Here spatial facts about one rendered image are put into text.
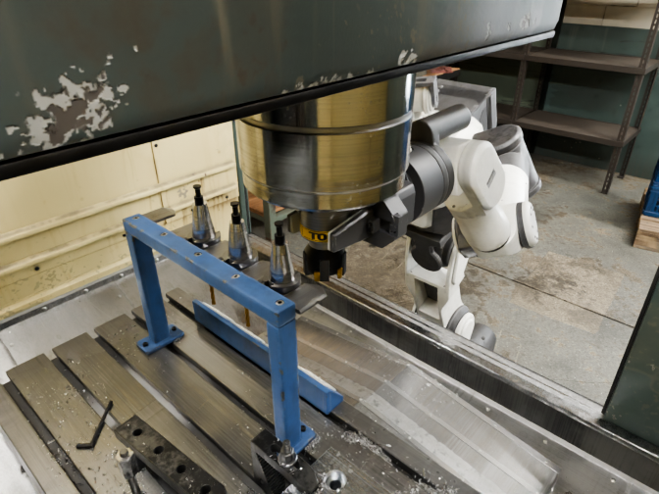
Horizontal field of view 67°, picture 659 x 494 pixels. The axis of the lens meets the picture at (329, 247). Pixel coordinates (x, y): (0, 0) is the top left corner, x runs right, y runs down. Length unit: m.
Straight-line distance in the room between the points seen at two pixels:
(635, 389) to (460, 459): 0.39
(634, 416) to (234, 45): 1.17
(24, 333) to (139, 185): 0.50
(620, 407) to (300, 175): 1.01
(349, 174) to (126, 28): 0.24
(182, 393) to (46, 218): 0.62
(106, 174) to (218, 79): 1.29
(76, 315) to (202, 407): 0.60
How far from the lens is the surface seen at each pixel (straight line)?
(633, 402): 1.26
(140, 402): 1.14
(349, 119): 0.39
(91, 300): 1.58
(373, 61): 0.31
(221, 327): 1.21
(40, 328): 1.55
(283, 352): 0.81
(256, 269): 0.88
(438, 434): 1.25
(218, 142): 1.68
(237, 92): 0.24
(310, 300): 0.80
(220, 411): 1.07
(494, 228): 0.80
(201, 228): 0.96
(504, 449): 1.30
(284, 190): 0.42
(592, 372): 2.71
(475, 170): 0.64
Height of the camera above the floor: 1.69
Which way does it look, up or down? 30 degrees down
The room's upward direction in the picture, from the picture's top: straight up
